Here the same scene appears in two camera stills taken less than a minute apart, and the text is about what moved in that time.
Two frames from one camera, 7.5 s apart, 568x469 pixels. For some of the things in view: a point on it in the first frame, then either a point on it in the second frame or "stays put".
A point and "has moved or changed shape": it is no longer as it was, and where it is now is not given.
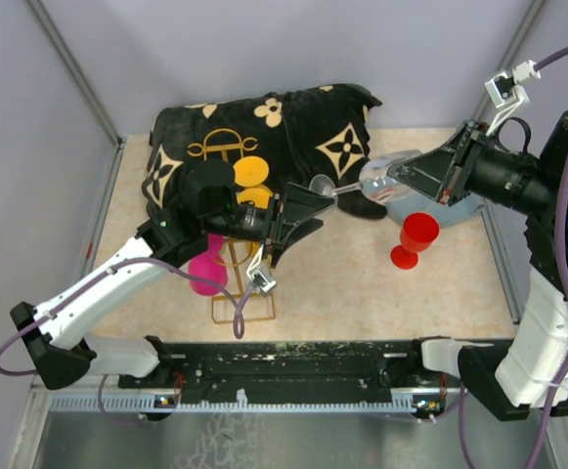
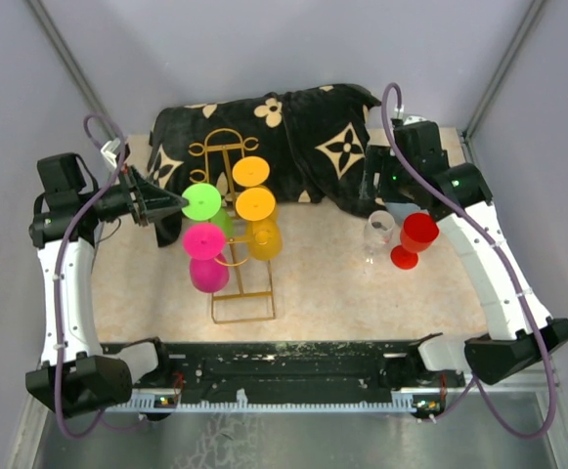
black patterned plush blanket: x=314 y=134 stays put
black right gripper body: x=473 y=138 to x=394 y=185
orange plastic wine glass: x=250 y=171 stays put
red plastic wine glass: x=418 y=233 stays put
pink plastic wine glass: x=208 y=264 stays put
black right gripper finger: x=430 y=172 to x=370 y=184
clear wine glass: x=374 y=183 has moved or changed shape
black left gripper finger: x=301 y=202 to x=158 y=196
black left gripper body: x=276 y=233 to x=137 y=206
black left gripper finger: x=299 y=230 to x=154 y=216
